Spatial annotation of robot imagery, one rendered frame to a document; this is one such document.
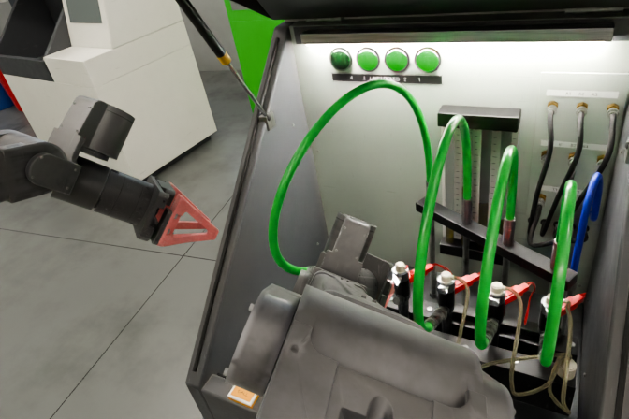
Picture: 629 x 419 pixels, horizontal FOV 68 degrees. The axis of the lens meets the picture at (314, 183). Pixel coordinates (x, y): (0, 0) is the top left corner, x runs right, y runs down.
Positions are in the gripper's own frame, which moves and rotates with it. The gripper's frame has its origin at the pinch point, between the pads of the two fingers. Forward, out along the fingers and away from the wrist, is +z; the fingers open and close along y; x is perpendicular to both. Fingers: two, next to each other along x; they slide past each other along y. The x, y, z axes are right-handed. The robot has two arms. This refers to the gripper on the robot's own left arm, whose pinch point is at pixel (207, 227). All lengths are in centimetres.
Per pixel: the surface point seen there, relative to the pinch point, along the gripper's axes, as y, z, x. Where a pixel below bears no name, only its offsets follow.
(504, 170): -19.3, 26.5, -24.4
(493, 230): -22.4, 25.8, -16.5
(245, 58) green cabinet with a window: 306, 76, -73
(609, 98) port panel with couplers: -12, 49, -46
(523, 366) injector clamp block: -16, 54, 0
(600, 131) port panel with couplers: -11, 53, -41
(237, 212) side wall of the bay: 23.7, 12.6, 0.1
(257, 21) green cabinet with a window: 284, 67, -98
